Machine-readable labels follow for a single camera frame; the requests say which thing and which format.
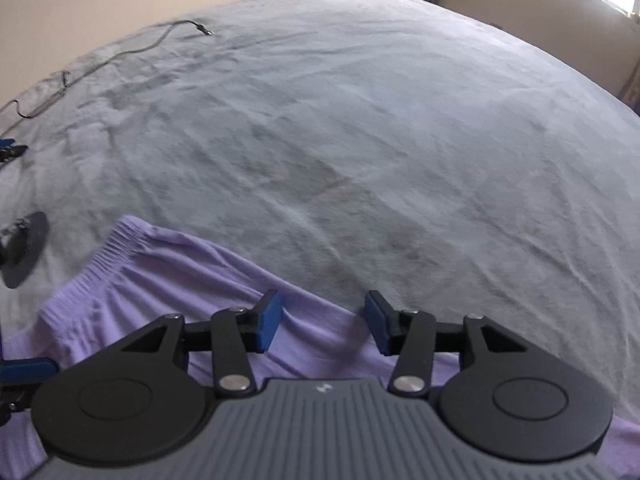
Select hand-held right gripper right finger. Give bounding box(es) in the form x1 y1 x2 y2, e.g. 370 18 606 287
364 290 526 395

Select black cable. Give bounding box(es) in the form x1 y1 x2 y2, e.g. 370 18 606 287
0 20 215 120

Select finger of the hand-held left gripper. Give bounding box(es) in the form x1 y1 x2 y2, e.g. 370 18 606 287
0 356 62 426

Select black blue clip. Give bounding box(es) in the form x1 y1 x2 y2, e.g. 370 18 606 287
0 139 29 162

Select grey fleece blanket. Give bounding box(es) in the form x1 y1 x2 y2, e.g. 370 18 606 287
0 0 640 421

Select purple shorts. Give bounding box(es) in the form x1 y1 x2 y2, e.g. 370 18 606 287
0 215 640 480

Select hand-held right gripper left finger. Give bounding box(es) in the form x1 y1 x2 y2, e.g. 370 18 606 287
120 287 285 395

